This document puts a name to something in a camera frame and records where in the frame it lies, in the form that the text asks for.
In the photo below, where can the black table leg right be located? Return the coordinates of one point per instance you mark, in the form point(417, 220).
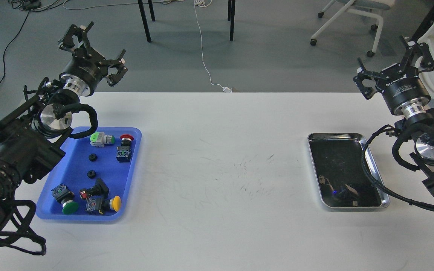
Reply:
point(231, 18)

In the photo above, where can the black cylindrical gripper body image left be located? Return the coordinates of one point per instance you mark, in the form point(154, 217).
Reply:
point(86, 69)

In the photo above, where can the blue plastic tray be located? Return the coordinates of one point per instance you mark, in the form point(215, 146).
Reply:
point(72, 171)

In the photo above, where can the black selector switch red tip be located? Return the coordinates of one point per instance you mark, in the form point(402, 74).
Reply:
point(99, 189)

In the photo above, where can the yellow mushroom push button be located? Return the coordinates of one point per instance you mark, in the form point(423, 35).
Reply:
point(100, 205)

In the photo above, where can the black table leg left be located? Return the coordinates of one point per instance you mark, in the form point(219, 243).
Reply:
point(144, 17)

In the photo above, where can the green white push button switch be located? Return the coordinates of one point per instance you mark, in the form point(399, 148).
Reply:
point(101, 139)

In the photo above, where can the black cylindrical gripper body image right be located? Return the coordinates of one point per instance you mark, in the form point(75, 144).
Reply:
point(401, 85)

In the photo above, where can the silver metal tray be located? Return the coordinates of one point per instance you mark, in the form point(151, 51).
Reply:
point(337, 160)

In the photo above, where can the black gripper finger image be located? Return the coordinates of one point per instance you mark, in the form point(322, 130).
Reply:
point(76, 41)
point(118, 64)

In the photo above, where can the black table leg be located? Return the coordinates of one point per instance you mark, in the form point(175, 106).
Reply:
point(144, 17)
point(231, 18)

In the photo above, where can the green mushroom push button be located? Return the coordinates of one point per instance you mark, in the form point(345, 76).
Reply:
point(65, 197)

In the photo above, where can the small black gear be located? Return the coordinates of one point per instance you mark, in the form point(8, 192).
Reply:
point(91, 174)
point(92, 157)

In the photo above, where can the red emergency stop button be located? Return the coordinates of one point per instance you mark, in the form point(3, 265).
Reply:
point(124, 152)

